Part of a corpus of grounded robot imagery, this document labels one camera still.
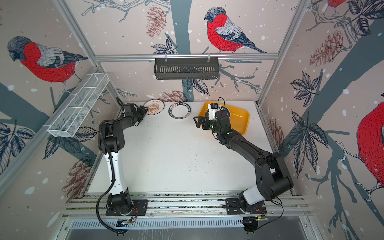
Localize black hanging wire basket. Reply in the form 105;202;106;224
154;58;219;80

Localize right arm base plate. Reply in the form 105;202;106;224
222;198;267;215

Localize green lettered plate back centre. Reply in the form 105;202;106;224
168;102;192;120

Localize orange sunburst plate back left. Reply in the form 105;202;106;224
144;99;165;115

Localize horizontal aluminium frame bar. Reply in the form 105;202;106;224
94;53;280;63

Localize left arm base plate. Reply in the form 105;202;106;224
106;200;149;217

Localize right black cable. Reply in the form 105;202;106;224
254;196;285;231

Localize yellow plastic bin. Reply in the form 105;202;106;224
198;101;250;135

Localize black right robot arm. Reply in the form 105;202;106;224
194;110;294;214

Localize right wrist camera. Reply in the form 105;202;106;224
208;103;221;121

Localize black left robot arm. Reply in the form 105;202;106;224
97;103;148;217

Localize white mesh wire shelf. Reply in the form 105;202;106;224
48;73;110;138

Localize left black cable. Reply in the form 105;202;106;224
95;152;136;235

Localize black cable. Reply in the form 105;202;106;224
254;196;285;231
95;152;136;235

